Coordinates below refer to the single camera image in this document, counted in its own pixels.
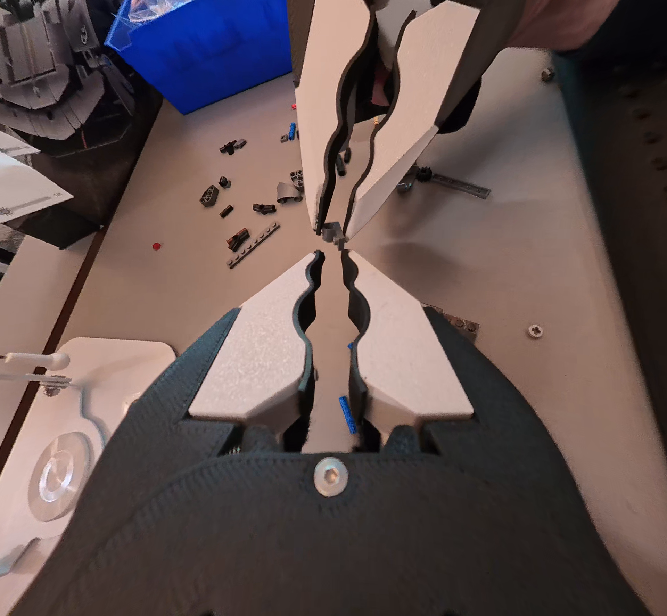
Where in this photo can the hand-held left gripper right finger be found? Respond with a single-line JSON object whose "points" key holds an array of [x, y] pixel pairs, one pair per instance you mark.
{"points": [[411, 360]]}

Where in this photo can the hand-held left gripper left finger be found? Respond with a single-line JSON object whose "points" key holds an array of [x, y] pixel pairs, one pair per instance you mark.
{"points": [[255, 360]]}

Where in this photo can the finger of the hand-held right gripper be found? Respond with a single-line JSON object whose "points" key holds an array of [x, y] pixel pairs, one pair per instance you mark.
{"points": [[328, 53], [427, 79]]}

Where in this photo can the grey domed lego assembly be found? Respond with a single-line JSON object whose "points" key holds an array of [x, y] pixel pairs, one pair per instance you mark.
{"points": [[461, 325]]}

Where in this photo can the grey and black lego piece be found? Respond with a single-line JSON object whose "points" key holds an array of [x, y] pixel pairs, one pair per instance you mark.
{"points": [[333, 233]]}

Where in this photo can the long grey lego plate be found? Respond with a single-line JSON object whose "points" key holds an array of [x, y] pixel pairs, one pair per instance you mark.
{"points": [[255, 243]]}

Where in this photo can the grey curved lego panel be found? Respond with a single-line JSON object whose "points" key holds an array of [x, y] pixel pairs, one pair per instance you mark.
{"points": [[286, 194]]}

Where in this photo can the lego set box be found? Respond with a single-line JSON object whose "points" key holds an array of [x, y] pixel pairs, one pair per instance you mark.
{"points": [[62, 79]]}

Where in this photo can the person's right hand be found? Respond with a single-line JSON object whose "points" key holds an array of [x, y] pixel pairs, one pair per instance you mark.
{"points": [[380, 87]]}

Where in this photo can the blue plastic bin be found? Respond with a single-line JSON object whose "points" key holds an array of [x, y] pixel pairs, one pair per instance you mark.
{"points": [[219, 53]]}

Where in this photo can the grey beam assembly with gear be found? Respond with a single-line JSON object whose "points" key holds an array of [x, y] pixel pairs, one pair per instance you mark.
{"points": [[458, 186]]}

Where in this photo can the black connector with brown pin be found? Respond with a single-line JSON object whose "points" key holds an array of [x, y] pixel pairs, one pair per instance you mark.
{"points": [[238, 239]]}

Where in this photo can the silver table screw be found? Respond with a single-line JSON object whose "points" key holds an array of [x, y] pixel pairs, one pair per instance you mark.
{"points": [[535, 331]]}

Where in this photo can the dark grey curved technic beam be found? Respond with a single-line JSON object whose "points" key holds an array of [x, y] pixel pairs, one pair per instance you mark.
{"points": [[298, 178]]}

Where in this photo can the black connector with grey pin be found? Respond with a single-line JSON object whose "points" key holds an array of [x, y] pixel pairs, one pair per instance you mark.
{"points": [[232, 146]]}

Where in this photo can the white stand base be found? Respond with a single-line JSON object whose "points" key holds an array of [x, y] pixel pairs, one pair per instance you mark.
{"points": [[120, 360]]}

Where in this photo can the black angled technic connector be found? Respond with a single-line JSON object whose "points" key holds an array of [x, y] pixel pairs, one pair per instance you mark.
{"points": [[263, 208]]}

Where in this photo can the dark grey oval technic beam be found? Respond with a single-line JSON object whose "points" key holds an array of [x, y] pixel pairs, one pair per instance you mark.
{"points": [[209, 195]]}

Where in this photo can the instruction booklet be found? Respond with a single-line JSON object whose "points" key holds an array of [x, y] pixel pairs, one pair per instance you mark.
{"points": [[26, 183]]}

